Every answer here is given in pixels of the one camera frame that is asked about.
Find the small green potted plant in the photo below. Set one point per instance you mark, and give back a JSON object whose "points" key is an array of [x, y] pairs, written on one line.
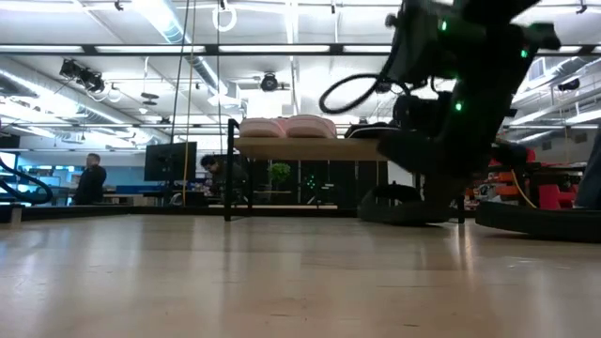
{"points": [[280, 173]]}

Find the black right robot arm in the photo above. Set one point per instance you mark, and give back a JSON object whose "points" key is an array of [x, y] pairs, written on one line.
{"points": [[493, 61]]}

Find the black slide sandal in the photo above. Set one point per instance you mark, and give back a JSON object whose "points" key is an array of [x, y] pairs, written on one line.
{"points": [[540, 225], [399, 213]]}

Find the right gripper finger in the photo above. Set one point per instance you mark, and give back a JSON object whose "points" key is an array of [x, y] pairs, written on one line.
{"points": [[454, 192], [433, 192]]}

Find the red storage bin rack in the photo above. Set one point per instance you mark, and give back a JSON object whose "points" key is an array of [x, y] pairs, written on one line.
{"points": [[497, 190]]}

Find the pink slide sandal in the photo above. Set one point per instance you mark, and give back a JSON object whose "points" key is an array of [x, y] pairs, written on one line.
{"points": [[263, 127], [310, 127]]}

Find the silver ceiling duct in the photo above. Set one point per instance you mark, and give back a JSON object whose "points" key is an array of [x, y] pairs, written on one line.
{"points": [[174, 28]]}

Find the person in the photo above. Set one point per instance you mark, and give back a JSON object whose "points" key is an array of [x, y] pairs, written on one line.
{"points": [[591, 178], [220, 178], [91, 183]]}

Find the black ceiling spotlight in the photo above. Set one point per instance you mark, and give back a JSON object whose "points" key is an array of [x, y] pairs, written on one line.
{"points": [[82, 75]]}

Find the black round camera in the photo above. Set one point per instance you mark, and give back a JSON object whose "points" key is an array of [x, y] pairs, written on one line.
{"points": [[269, 82]]}

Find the black monitor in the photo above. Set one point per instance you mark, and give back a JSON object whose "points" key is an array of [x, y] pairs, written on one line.
{"points": [[169, 162]]}

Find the black flip-flop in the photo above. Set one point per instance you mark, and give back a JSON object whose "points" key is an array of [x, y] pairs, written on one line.
{"points": [[371, 131]]}

